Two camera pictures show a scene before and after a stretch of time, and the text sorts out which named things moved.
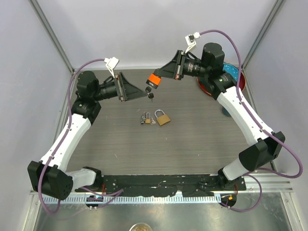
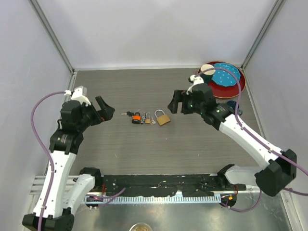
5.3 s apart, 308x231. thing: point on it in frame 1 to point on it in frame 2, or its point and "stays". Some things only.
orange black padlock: x=154 y=80 to x=136 y=118
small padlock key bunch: x=143 y=117 stays
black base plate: x=159 y=185 stays
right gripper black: x=174 y=70 to x=173 y=106
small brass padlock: x=147 y=121 stays
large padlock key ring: x=152 y=121 stays
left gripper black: x=127 y=91 to x=107 y=111
